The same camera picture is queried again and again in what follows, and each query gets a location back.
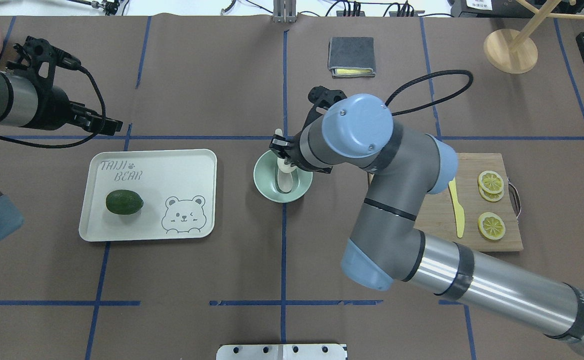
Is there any wooden mug tree stand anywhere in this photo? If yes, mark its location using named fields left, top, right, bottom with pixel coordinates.
left=482, top=0, right=584, bottom=75

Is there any white steamed bun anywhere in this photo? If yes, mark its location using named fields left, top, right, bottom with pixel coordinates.
left=277, top=158, right=298, bottom=174

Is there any lemon slice stacked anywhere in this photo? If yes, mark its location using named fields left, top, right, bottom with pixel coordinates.
left=478, top=187, right=504, bottom=203
left=477, top=170, right=505, bottom=195

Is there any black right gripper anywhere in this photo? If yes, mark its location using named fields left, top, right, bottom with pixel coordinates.
left=269, top=86, right=347, bottom=174

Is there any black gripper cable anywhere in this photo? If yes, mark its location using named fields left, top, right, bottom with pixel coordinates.
left=385, top=69, right=474, bottom=117
left=0, top=55, right=107, bottom=150

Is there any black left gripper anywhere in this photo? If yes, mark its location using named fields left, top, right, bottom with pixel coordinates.
left=6, top=36, right=123, bottom=135

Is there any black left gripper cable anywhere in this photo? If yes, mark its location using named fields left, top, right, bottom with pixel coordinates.
left=0, top=55, right=107, bottom=150

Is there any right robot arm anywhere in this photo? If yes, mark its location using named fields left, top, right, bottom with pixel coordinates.
left=269, top=86, right=584, bottom=357

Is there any grey folded cloth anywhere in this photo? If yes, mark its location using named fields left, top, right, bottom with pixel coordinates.
left=327, top=36, right=376, bottom=78

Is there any lemon slice single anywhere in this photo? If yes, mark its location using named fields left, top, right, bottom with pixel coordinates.
left=477, top=212, right=506, bottom=242

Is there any lemon slice bottom stacked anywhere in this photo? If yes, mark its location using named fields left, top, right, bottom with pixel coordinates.
left=478, top=187, right=504, bottom=203

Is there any lemon slice top stacked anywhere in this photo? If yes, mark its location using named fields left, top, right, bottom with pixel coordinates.
left=477, top=170, right=505, bottom=195

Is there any yellow plastic knife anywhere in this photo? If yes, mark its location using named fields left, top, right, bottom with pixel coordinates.
left=448, top=178, right=466, bottom=239

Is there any green avocado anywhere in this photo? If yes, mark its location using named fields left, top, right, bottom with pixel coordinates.
left=106, top=189, right=145, bottom=215

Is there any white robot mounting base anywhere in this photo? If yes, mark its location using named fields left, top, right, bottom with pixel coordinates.
left=216, top=343, right=349, bottom=360

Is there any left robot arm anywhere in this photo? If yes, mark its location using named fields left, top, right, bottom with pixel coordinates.
left=0, top=36, right=122, bottom=241

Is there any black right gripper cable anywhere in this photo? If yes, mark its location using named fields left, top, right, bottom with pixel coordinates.
left=385, top=69, right=474, bottom=117

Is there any bamboo cutting board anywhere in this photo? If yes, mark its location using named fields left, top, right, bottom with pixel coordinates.
left=367, top=152, right=524, bottom=253

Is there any white ceramic spoon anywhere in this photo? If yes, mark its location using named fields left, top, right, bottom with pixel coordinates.
left=275, top=128, right=294, bottom=194

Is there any light green bowl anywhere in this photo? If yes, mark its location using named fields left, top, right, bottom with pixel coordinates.
left=253, top=150, right=314, bottom=204

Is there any white bear tray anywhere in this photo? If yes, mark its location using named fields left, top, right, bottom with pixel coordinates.
left=79, top=149, right=217, bottom=242

